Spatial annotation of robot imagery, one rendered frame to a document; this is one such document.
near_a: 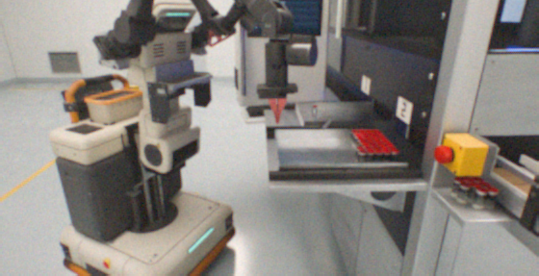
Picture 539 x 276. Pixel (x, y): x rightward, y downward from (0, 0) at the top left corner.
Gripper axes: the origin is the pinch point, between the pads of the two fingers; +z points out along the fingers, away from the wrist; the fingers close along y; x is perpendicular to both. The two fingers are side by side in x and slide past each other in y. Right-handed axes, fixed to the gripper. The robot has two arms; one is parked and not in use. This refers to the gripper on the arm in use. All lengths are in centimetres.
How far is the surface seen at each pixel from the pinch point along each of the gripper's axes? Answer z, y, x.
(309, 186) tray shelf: 14.8, 7.4, -9.0
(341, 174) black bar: 13.3, 16.0, -6.2
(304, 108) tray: 12, 15, 55
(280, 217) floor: 100, 5, 99
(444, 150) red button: 2.4, 34.8, -17.3
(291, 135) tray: 12.3, 5.6, 21.5
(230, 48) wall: 22, -67, 545
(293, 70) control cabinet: 1, 13, 92
